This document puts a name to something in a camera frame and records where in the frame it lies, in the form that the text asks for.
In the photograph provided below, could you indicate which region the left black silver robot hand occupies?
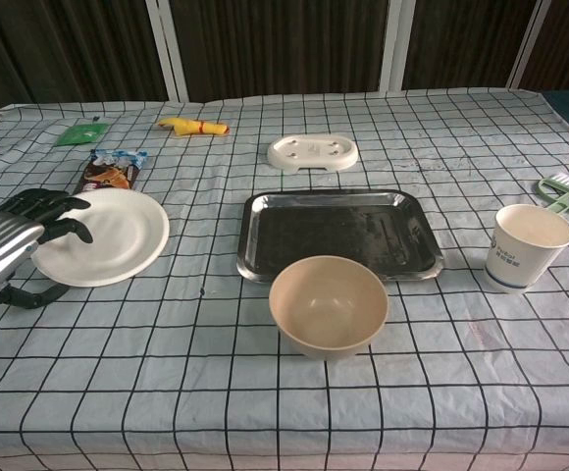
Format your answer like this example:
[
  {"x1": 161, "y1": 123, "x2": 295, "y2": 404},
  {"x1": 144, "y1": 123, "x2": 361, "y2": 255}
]
[{"x1": 0, "y1": 188, "x2": 93, "y2": 310}]

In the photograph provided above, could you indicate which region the white paper plate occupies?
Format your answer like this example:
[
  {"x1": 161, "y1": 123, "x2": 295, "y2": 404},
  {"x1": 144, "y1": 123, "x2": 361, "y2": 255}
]
[{"x1": 29, "y1": 189, "x2": 171, "y2": 288}]

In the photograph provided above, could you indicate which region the beige bowl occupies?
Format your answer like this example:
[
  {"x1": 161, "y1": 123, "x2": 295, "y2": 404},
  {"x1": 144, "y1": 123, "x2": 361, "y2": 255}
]
[{"x1": 268, "y1": 255, "x2": 389, "y2": 362}]

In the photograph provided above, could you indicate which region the metal tray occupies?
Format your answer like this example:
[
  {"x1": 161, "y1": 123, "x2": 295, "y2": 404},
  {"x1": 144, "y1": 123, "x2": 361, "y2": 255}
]
[{"x1": 236, "y1": 188, "x2": 446, "y2": 285}]

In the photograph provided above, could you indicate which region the white paper cup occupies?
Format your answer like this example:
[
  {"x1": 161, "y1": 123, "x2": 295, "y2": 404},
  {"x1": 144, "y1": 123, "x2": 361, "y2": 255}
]
[{"x1": 485, "y1": 203, "x2": 569, "y2": 294}]

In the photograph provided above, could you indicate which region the brown chocolate snack packet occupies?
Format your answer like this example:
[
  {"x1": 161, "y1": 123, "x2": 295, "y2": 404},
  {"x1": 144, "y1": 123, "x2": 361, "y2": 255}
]
[{"x1": 77, "y1": 148, "x2": 149, "y2": 195}]

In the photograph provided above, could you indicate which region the green packet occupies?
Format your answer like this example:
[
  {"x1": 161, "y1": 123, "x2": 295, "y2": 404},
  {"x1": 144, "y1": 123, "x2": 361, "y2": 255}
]
[{"x1": 52, "y1": 122, "x2": 109, "y2": 148}]

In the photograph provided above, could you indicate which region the yellow rubber chicken toy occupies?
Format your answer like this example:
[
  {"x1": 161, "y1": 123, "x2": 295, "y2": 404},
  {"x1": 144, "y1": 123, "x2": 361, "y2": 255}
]
[{"x1": 157, "y1": 117, "x2": 232, "y2": 138}]

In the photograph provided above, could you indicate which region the checkered tablecloth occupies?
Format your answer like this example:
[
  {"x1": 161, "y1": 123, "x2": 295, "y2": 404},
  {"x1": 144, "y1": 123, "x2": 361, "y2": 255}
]
[{"x1": 0, "y1": 87, "x2": 569, "y2": 471}]

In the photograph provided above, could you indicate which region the white oval soap dish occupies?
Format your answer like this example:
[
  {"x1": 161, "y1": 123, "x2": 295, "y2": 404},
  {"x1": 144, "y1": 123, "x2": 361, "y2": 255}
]
[{"x1": 266, "y1": 134, "x2": 360, "y2": 175}]

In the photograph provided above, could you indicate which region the white frame post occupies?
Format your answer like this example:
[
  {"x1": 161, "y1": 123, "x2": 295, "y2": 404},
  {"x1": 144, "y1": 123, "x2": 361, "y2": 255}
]
[
  {"x1": 145, "y1": 0, "x2": 190, "y2": 102},
  {"x1": 380, "y1": 0, "x2": 416, "y2": 94},
  {"x1": 507, "y1": 0, "x2": 558, "y2": 90}
]

